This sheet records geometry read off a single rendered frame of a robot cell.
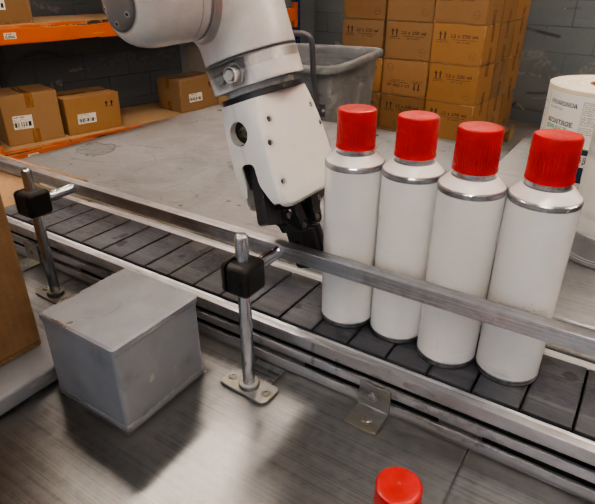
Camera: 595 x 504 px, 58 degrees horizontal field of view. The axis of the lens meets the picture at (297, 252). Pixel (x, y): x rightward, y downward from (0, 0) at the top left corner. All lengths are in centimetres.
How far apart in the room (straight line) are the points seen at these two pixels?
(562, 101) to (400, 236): 56
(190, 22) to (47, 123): 360
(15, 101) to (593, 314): 368
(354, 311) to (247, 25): 27
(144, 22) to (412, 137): 22
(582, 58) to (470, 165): 474
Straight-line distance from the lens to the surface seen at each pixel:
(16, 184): 113
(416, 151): 43
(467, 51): 387
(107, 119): 419
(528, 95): 531
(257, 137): 46
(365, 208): 46
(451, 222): 42
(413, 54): 403
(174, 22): 44
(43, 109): 401
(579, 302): 63
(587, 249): 70
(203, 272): 62
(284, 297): 56
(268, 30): 48
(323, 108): 269
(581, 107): 94
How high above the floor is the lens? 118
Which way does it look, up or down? 28 degrees down
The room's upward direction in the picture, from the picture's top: straight up
